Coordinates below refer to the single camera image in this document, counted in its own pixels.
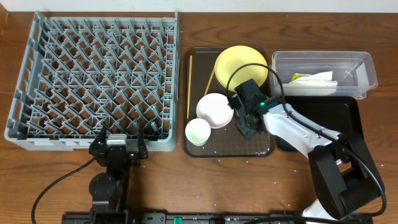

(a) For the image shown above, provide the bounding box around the white napkin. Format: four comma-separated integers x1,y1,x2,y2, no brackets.
283,71,338,96

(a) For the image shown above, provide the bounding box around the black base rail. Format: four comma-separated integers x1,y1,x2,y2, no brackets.
61,212,374,224

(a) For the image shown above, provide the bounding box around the right wooden chopstick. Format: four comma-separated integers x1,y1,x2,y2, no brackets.
204,67,215,96

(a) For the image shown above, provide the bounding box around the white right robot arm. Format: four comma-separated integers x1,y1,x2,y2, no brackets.
228,79,387,223

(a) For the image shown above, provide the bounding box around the grey plastic dish rack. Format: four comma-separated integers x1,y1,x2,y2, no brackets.
4,12,180,152

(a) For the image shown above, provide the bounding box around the clear plastic waste bin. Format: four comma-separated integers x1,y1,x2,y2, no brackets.
272,50,378,100

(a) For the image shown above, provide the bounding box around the white cup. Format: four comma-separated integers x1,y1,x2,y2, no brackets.
185,118,211,146

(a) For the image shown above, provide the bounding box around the wooden chopstick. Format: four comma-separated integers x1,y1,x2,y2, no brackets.
204,67,215,96
187,55,193,119

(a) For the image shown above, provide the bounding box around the black food waste tray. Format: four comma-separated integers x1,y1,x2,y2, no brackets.
285,96,368,155

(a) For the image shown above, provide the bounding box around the yellow plate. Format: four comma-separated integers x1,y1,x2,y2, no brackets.
215,45,268,91

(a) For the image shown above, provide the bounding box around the yellow green wrapper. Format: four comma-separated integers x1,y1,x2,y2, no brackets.
290,73,312,82

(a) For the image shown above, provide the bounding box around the left wooden chopstick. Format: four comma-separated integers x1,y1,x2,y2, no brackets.
187,55,193,119

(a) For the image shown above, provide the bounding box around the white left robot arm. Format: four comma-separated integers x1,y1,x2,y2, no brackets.
89,127,149,223

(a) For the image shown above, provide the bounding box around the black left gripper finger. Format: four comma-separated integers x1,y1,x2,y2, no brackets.
94,126,107,147
137,127,146,150

